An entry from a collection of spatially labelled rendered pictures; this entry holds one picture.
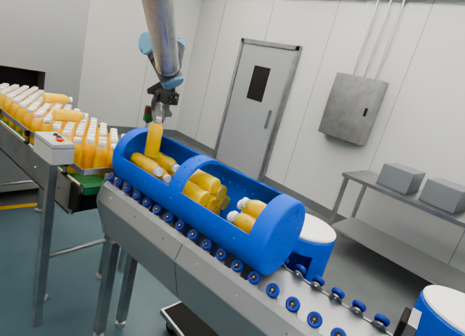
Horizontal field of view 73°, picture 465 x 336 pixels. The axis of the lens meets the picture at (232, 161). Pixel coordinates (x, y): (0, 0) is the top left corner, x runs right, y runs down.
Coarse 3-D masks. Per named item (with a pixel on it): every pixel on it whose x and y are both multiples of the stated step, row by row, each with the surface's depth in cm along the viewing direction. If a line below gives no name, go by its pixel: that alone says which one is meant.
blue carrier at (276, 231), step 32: (128, 160) 139; (192, 160) 125; (160, 192) 126; (256, 192) 129; (192, 224) 119; (224, 224) 106; (256, 224) 100; (288, 224) 106; (256, 256) 100; (288, 256) 118
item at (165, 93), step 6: (156, 90) 139; (162, 90) 138; (168, 90) 137; (174, 90) 139; (156, 96) 139; (162, 96) 139; (168, 96) 136; (174, 96) 139; (162, 102) 137; (168, 102) 137; (174, 102) 140
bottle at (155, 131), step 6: (150, 126) 144; (156, 126) 143; (162, 126) 146; (150, 132) 144; (156, 132) 144; (162, 132) 146; (150, 138) 144; (156, 138) 145; (150, 144) 145; (156, 144) 146; (150, 150) 146; (156, 150) 147; (150, 156) 146; (156, 156) 148
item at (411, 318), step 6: (408, 312) 88; (414, 312) 88; (420, 312) 88; (402, 318) 85; (408, 318) 86; (414, 318) 85; (402, 324) 83; (408, 324) 82; (414, 324) 82; (396, 330) 84; (402, 330) 84; (408, 330) 82; (414, 330) 81
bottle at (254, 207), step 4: (248, 200) 116; (252, 200) 114; (256, 200) 114; (248, 204) 114; (252, 204) 113; (256, 204) 112; (260, 204) 112; (264, 204) 112; (244, 208) 116; (248, 208) 113; (252, 208) 112; (256, 208) 111; (260, 208) 111; (248, 212) 113; (252, 212) 112; (256, 212) 111; (260, 212) 110; (256, 216) 111
